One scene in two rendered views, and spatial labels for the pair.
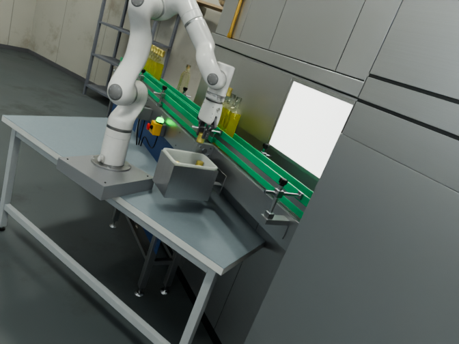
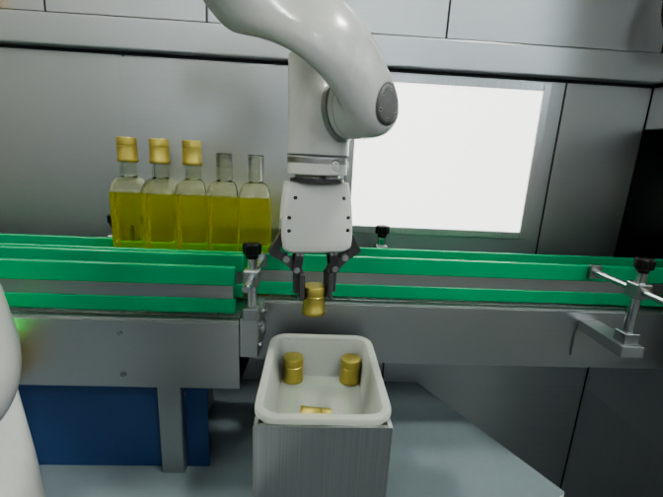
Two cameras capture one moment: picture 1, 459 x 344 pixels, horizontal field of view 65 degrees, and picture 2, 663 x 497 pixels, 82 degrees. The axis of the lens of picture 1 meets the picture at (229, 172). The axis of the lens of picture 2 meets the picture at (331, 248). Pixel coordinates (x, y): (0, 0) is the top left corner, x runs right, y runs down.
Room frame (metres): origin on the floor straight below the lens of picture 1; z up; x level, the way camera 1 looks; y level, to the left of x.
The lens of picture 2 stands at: (1.27, 0.61, 1.32)
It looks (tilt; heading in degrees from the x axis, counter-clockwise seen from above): 14 degrees down; 303
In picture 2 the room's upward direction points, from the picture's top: 3 degrees clockwise
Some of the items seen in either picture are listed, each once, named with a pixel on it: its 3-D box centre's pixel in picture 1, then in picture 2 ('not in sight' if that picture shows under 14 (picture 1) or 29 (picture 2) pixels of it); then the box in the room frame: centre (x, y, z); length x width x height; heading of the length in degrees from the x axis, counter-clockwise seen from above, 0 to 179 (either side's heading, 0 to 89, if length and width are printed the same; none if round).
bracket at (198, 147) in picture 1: (203, 149); (255, 325); (1.71, 0.16, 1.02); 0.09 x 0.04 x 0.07; 126
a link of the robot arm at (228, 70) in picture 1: (220, 78); (322, 105); (1.58, 0.17, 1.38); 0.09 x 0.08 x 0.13; 169
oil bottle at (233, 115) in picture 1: (229, 127); (256, 237); (1.79, 0.08, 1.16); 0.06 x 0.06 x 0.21; 36
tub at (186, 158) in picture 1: (188, 166); (321, 393); (1.55, 0.19, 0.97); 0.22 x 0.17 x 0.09; 126
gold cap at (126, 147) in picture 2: not in sight; (126, 149); (1.98, 0.22, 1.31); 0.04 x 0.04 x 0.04
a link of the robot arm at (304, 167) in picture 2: (215, 97); (319, 167); (1.58, 0.17, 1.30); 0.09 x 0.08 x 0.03; 47
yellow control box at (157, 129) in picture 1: (157, 128); not in sight; (2.01, 0.48, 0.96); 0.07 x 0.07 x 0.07; 36
